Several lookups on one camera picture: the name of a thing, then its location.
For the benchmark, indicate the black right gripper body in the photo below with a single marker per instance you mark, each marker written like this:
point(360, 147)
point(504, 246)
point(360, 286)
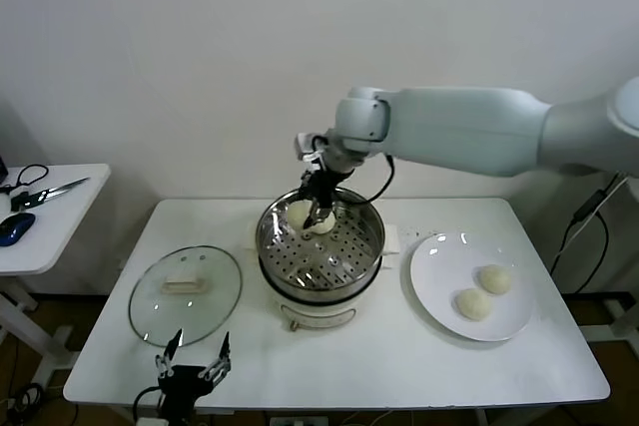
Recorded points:
point(324, 186)

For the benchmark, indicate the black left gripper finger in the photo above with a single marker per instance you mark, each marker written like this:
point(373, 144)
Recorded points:
point(220, 361)
point(167, 358)

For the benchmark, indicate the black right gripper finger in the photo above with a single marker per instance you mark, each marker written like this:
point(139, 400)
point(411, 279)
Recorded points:
point(319, 214)
point(305, 196)

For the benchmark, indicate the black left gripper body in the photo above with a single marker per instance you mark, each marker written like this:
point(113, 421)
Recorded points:
point(182, 383)

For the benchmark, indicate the white steamed baozi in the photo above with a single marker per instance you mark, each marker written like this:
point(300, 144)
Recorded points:
point(327, 227)
point(297, 214)
point(473, 304)
point(494, 279)

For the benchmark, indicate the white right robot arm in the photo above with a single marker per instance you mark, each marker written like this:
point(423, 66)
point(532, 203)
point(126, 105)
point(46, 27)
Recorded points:
point(464, 129)

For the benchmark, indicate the perforated steel steamer basket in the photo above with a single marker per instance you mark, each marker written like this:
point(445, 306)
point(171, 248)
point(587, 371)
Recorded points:
point(339, 256)

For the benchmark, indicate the white electric cooker pot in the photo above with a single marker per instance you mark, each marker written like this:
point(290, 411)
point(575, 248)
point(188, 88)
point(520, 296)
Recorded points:
point(319, 313)

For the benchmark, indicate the white round plate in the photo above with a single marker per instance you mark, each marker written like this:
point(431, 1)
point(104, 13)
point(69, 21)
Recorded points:
point(439, 266)

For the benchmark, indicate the white side table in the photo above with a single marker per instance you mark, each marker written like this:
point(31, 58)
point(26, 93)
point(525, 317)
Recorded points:
point(75, 216)

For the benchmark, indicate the blue computer mouse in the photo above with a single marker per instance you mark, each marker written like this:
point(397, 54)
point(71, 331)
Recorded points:
point(16, 229)

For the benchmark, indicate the black device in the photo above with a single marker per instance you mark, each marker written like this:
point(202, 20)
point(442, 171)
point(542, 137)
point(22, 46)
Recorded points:
point(2, 169)

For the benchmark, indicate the white side stand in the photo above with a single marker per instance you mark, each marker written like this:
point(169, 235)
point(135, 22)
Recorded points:
point(619, 331)

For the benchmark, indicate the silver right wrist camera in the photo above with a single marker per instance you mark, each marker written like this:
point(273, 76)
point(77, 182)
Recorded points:
point(305, 146)

